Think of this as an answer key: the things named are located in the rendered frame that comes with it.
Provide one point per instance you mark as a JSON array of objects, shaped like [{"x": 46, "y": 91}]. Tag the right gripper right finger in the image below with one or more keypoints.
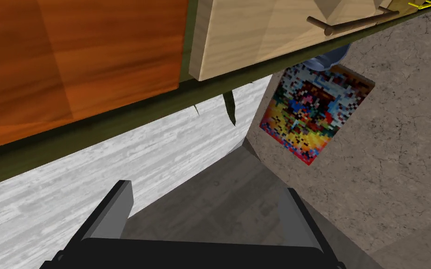
[{"x": 297, "y": 224}]

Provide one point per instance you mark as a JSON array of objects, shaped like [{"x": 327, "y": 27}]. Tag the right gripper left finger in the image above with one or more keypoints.
[{"x": 110, "y": 216}]

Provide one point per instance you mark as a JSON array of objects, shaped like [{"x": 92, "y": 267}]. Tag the dark green plant leaf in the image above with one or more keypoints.
[{"x": 229, "y": 106}]

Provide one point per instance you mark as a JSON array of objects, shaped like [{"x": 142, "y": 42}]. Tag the orange wooden cupboard door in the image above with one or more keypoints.
[{"x": 69, "y": 63}]

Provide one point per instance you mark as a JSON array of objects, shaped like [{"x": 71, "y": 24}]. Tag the pale wooden drawer front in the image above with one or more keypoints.
[{"x": 275, "y": 30}]

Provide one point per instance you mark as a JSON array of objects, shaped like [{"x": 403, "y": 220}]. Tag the colourful wall picture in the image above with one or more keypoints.
[{"x": 312, "y": 112}]

